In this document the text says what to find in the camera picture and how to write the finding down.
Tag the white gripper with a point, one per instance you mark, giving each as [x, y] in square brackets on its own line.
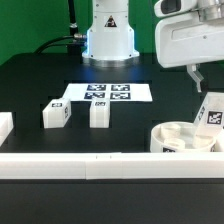
[189, 32]

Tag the white round stool seat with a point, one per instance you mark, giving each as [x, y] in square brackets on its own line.
[183, 137]

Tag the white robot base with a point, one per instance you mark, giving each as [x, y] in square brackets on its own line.
[110, 39]

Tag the white marker sheet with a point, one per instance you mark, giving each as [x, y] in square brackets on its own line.
[114, 92]

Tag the white front barrier rail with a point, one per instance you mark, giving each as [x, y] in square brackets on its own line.
[111, 165]

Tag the white left barrier rail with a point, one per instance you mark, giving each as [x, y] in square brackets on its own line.
[6, 125]

